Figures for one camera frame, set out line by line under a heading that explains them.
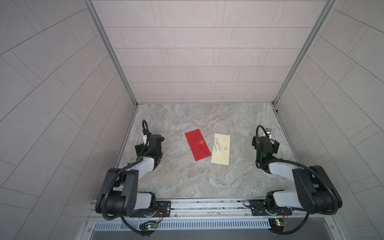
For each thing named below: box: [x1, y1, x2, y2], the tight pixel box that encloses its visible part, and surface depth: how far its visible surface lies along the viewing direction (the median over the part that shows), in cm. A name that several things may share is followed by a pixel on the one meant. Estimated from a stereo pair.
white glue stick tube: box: [214, 137, 221, 154], surface depth 93 cm
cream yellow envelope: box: [211, 133, 231, 166], surface depth 93 cm
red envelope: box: [184, 129, 212, 162], surface depth 96 cm
